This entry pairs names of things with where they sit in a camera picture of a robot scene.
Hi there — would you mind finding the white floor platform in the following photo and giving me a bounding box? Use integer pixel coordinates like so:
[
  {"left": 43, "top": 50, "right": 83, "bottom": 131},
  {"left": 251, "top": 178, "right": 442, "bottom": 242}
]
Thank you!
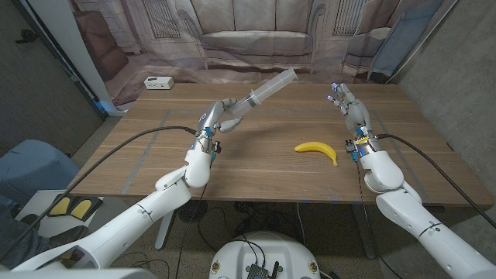
[{"left": 15, "top": 189, "right": 117, "bottom": 238}]

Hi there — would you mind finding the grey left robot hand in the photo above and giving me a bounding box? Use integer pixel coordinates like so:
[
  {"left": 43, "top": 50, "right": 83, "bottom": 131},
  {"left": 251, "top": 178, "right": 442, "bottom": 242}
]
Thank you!
[{"left": 192, "top": 97, "right": 245, "bottom": 157}]

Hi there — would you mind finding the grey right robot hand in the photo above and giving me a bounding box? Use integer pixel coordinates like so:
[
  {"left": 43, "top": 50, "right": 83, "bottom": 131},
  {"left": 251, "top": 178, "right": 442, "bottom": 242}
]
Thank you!
[{"left": 326, "top": 81, "right": 383, "bottom": 157}]

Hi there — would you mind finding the white upright panel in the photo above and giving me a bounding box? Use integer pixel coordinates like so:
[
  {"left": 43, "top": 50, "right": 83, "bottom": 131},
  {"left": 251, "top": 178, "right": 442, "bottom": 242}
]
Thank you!
[{"left": 26, "top": 0, "right": 126, "bottom": 117}]

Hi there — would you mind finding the grey table leg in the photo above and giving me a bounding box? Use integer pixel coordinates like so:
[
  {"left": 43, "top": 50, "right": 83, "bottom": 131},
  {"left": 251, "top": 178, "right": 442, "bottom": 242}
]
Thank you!
[{"left": 352, "top": 203, "right": 377, "bottom": 260}]

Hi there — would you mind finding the printed sofa room backdrop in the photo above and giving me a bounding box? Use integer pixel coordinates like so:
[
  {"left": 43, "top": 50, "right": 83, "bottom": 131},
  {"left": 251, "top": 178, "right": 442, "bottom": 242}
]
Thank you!
[{"left": 69, "top": 0, "right": 458, "bottom": 108}]

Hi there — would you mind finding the black floor cable bundle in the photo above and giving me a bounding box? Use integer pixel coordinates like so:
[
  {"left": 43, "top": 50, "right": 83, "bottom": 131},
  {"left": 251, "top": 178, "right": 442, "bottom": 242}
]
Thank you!
[{"left": 195, "top": 200, "right": 307, "bottom": 253}]

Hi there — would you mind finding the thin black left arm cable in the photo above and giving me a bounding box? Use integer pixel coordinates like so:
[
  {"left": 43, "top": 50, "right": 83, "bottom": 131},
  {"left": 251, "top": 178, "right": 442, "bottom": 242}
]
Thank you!
[{"left": 174, "top": 157, "right": 215, "bottom": 279}]

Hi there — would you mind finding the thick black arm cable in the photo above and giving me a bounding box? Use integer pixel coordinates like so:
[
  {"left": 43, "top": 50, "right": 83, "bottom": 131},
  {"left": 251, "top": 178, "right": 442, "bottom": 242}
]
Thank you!
[
  {"left": 0, "top": 126, "right": 199, "bottom": 261},
  {"left": 374, "top": 133, "right": 496, "bottom": 230}
]

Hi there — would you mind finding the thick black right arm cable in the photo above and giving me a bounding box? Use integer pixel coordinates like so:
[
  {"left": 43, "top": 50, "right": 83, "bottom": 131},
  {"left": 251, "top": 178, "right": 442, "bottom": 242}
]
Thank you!
[{"left": 374, "top": 133, "right": 496, "bottom": 230}]

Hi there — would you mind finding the white floor cable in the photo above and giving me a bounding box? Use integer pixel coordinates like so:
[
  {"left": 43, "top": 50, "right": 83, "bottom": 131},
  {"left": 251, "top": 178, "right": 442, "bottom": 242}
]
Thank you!
[{"left": 296, "top": 201, "right": 307, "bottom": 247}]

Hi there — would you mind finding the blue-grey upholstered seat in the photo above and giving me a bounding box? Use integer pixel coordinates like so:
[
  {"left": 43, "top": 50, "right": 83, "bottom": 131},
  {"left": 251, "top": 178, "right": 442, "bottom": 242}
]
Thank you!
[{"left": 0, "top": 139, "right": 81, "bottom": 205}]

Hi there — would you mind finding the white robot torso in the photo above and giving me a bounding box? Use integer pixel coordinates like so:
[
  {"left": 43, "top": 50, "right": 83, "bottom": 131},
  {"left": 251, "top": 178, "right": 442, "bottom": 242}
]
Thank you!
[{"left": 208, "top": 231, "right": 322, "bottom": 279}]

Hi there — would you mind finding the black round floor fan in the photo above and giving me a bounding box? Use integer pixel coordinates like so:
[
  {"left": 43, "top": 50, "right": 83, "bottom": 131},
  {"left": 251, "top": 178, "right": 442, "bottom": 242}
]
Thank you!
[{"left": 177, "top": 199, "right": 208, "bottom": 224}]

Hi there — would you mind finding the white power box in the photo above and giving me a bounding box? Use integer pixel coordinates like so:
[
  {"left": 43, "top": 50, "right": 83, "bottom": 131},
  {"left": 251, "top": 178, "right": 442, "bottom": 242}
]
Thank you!
[{"left": 143, "top": 76, "right": 174, "bottom": 91}]

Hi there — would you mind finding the large clear plastic syringe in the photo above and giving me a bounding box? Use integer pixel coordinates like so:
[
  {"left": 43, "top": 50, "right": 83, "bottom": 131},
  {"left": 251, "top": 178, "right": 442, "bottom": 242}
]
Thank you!
[{"left": 226, "top": 67, "right": 298, "bottom": 117}]

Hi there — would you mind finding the white table leg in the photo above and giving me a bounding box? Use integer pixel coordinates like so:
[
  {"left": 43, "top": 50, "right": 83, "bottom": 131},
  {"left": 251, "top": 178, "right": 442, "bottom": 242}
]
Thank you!
[{"left": 154, "top": 208, "right": 175, "bottom": 251}]

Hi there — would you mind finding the black and yellow foot pedal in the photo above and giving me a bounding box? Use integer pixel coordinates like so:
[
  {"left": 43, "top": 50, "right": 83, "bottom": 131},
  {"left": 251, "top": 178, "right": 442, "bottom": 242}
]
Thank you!
[{"left": 46, "top": 195, "right": 104, "bottom": 222}]

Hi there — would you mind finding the person's leg in jeans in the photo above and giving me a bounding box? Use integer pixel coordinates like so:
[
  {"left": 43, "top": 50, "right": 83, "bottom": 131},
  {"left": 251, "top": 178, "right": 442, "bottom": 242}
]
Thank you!
[{"left": 0, "top": 205, "right": 51, "bottom": 268}]

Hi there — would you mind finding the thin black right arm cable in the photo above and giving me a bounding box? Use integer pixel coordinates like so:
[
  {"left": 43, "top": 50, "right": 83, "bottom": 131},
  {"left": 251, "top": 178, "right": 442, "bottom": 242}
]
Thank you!
[{"left": 354, "top": 160, "right": 389, "bottom": 273}]

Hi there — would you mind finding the yellow toy banana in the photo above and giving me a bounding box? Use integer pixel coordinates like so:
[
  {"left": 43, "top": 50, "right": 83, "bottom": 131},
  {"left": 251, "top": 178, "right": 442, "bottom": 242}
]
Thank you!
[{"left": 294, "top": 141, "right": 339, "bottom": 168}]

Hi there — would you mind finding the grey tape outline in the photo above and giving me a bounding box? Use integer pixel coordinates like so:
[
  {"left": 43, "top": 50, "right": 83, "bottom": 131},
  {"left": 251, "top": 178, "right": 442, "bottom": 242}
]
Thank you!
[{"left": 122, "top": 109, "right": 432, "bottom": 203}]

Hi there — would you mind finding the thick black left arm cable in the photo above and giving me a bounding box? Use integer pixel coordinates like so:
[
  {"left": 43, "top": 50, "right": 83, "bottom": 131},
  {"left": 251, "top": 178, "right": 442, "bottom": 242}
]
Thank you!
[{"left": 0, "top": 126, "right": 199, "bottom": 261}]

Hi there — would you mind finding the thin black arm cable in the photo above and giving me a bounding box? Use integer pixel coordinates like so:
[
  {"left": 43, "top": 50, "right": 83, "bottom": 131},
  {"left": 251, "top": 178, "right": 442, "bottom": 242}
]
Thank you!
[
  {"left": 174, "top": 157, "right": 215, "bottom": 279},
  {"left": 354, "top": 160, "right": 389, "bottom": 273}
]

